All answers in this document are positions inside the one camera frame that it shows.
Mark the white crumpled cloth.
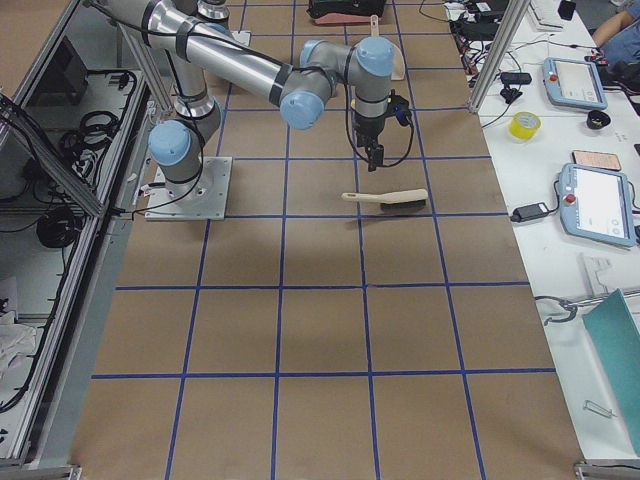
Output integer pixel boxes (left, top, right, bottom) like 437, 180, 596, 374
0, 277, 37, 381

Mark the brown phone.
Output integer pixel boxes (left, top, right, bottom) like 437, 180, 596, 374
571, 150, 621, 171

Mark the beige hand brush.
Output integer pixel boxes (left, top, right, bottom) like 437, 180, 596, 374
341, 188, 429, 211

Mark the yellow tape roll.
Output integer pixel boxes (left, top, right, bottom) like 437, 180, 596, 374
508, 111, 541, 141

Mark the black power adapter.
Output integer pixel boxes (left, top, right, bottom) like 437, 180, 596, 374
510, 202, 550, 223

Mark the aluminium frame post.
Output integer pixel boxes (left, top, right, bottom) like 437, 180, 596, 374
468, 0, 529, 113

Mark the black webcam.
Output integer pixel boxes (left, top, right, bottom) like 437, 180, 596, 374
499, 72, 532, 105

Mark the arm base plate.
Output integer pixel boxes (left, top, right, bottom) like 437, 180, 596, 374
143, 156, 233, 221

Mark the beige plastic dustpan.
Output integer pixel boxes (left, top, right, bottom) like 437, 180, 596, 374
365, 15, 405, 81

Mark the near teach pendant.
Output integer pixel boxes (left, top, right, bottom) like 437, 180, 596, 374
558, 163, 637, 248

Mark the small black bowl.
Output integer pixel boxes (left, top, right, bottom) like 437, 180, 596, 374
586, 110, 611, 130

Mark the teal board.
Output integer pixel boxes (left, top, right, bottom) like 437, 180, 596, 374
583, 290, 639, 455

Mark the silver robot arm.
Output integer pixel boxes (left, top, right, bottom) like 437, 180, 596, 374
91, 1, 414, 171

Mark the teach pendant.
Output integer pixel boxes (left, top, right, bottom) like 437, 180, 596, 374
558, 163, 637, 248
542, 57, 608, 110

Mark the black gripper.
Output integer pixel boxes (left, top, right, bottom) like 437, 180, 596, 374
353, 90, 412, 172

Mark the far teach pendant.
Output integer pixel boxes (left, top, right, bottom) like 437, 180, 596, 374
542, 57, 608, 110

